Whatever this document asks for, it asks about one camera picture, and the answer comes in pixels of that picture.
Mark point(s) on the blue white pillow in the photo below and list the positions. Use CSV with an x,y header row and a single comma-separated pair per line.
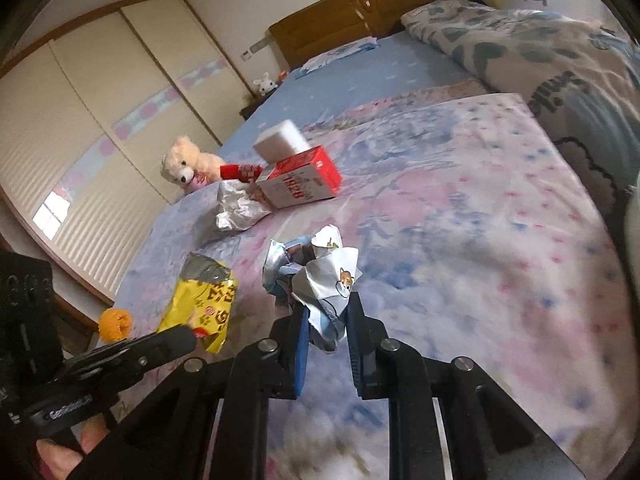
x,y
345,51

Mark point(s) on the white bunny toy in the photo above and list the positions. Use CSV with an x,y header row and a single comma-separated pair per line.
x,y
265,85

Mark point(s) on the blue patterned folded quilt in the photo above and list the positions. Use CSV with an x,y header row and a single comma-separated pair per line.
x,y
579,81

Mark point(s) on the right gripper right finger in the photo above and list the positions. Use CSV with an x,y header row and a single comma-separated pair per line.
x,y
447,419

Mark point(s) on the floral pink blue blanket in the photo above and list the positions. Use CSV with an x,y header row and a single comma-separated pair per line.
x,y
475,239

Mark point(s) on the white foam block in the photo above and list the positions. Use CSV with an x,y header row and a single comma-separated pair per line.
x,y
280,142

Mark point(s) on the dark wooden nightstand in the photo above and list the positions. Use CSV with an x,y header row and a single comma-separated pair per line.
x,y
252,106

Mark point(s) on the white crumpled tissue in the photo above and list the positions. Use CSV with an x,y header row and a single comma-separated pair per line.
x,y
239,206

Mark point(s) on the yellow snack wrapper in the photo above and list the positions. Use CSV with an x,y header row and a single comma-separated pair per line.
x,y
203,298

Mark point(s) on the printed paper ball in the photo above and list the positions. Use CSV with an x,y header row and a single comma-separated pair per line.
x,y
319,272

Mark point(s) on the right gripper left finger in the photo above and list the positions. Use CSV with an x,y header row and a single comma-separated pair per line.
x,y
208,420

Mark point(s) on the cream sliding wardrobe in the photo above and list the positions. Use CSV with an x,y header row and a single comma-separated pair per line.
x,y
86,117

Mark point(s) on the blue bed sheet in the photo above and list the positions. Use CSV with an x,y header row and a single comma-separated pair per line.
x,y
398,65

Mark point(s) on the left hand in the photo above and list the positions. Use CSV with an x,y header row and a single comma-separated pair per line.
x,y
60,461

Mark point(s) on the wooden headboard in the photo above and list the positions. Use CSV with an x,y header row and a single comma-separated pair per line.
x,y
328,24

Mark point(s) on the red crumpled wrapper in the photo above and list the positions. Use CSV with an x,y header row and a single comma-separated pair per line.
x,y
246,173

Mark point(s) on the red white carton box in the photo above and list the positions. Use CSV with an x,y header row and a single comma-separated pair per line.
x,y
300,179

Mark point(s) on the beige teddy bear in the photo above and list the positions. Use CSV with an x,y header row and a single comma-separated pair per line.
x,y
188,167

